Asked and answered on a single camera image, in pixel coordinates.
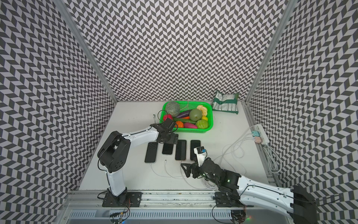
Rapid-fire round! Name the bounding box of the white charging cable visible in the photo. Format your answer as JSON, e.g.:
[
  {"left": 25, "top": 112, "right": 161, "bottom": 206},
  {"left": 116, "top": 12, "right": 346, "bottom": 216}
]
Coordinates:
[{"left": 150, "top": 159, "right": 213, "bottom": 190}]

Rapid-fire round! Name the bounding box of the black phone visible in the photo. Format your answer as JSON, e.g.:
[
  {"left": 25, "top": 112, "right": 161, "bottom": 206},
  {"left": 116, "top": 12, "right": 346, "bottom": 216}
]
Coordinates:
[
  {"left": 190, "top": 140, "right": 201, "bottom": 161},
  {"left": 175, "top": 140, "right": 187, "bottom": 161},
  {"left": 162, "top": 143, "right": 174, "bottom": 155},
  {"left": 145, "top": 142, "right": 158, "bottom": 163}
]

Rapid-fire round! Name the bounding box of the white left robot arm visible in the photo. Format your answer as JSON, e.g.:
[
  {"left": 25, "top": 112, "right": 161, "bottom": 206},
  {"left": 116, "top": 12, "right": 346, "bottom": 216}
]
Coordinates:
[{"left": 98, "top": 119, "right": 178, "bottom": 197}]

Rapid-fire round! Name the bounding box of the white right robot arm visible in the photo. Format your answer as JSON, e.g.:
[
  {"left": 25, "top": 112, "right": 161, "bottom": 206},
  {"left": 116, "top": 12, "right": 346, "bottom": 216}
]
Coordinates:
[{"left": 180, "top": 158, "right": 318, "bottom": 224}]

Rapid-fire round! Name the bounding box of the red toy fruit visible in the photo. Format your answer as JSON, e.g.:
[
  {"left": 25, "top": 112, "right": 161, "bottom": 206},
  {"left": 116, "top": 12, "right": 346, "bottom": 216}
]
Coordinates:
[{"left": 162, "top": 114, "right": 173, "bottom": 121}]

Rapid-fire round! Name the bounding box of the orange toy pumpkin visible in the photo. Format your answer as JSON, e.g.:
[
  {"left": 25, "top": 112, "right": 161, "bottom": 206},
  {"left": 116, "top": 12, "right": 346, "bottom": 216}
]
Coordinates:
[{"left": 176, "top": 121, "right": 184, "bottom": 128}]

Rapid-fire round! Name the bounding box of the green netted melon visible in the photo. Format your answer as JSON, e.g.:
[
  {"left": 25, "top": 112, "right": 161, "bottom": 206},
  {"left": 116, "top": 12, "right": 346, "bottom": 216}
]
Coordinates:
[{"left": 165, "top": 101, "right": 180, "bottom": 117}]

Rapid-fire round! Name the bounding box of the green toy cucumber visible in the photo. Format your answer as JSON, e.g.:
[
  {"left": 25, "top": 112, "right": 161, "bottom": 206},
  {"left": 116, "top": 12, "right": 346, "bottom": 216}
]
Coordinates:
[{"left": 173, "top": 118, "right": 196, "bottom": 124}]

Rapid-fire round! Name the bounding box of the magenta toy sweet potato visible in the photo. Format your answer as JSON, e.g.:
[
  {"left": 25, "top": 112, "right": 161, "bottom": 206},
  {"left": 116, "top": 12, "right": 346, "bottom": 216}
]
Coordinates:
[{"left": 184, "top": 122, "right": 198, "bottom": 129}]

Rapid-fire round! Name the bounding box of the purple toy eggplant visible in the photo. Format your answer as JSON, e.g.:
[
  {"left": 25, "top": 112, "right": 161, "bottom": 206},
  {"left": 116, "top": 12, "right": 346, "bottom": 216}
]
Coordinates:
[{"left": 176, "top": 110, "right": 192, "bottom": 118}]

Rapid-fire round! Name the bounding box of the green toy apple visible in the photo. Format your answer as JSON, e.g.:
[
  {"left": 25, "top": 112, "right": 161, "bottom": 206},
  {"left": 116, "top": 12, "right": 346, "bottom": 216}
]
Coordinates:
[{"left": 189, "top": 108, "right": 202, "bottom": 122}]

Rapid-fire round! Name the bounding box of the green plastic basket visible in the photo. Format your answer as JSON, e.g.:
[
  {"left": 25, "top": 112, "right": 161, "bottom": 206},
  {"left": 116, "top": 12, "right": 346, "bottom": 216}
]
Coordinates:
[{"left": 157, "top": 101, "right": 213, "bottom": 133}]

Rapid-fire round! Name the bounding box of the light green toy gourd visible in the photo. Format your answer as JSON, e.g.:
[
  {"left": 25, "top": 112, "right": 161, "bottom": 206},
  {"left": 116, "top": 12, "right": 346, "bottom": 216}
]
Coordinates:
[{"left": 195, "top": 119, "right": 209, "bottom": 129}]

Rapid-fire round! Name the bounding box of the white power strip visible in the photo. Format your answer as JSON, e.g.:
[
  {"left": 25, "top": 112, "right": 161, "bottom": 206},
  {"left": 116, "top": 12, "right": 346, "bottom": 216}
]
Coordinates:
[{"left": 255, "top": 124, "right": 270, "bottom": 145}]

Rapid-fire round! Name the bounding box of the green white snack bag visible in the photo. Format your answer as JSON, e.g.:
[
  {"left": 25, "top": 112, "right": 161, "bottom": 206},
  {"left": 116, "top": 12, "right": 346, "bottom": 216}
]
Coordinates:
[{"left": 212, "top": 91, "right": 239, "bottom": 114}]

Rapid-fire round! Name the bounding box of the coiled white cable bundle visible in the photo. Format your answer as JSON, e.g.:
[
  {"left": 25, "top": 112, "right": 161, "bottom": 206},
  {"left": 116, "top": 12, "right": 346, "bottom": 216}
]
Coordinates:
[{"left": 201, "top": 177, "right": 222, "bottom": 191}]

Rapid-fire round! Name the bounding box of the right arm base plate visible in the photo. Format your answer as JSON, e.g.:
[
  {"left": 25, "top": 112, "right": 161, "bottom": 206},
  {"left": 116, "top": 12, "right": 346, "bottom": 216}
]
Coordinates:
[{"left": 213, "top": 192, "right": 245, "bottom": 208}]

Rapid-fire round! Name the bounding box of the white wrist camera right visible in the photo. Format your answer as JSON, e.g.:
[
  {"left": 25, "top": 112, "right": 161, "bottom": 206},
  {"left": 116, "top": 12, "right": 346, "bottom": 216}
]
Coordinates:
[{"left": 195, "top": 146, "right": 208, "bottom": 167}]

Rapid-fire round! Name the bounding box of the white power strip cord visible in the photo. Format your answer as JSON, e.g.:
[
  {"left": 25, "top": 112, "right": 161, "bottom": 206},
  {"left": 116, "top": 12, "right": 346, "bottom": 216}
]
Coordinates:
[{"left": 262, "top": 143, "right": 283, "bottom": 174}]

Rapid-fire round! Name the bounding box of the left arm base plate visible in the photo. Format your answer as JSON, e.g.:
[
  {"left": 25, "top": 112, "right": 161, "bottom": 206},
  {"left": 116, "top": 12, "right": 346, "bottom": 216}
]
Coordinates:
[{"left": 102, "top": 191, "right": 143, "bottom": 208}]

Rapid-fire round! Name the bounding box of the aluminium corner post left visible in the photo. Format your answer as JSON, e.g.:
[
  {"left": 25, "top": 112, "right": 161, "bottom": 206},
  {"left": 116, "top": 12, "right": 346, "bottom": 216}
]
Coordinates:
[{"left": 54, "top": 0, "right": 117, "bottom": 103}]

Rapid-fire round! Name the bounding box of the aluminium corner post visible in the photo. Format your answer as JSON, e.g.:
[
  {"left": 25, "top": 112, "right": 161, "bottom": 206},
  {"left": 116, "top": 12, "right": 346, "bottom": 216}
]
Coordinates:
[
  {"left": 245, "top": 0, "right": 298, "bottom": 103},
  {"left": 54, "top": 0, "right": 117, "bottom": 103}
]

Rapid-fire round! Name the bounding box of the aluminium corner post right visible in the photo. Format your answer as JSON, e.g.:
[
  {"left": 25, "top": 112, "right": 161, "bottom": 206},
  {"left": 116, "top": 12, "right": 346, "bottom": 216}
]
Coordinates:
[{"left": 245, "top": 0, "right": 298, "bottom": 103}]

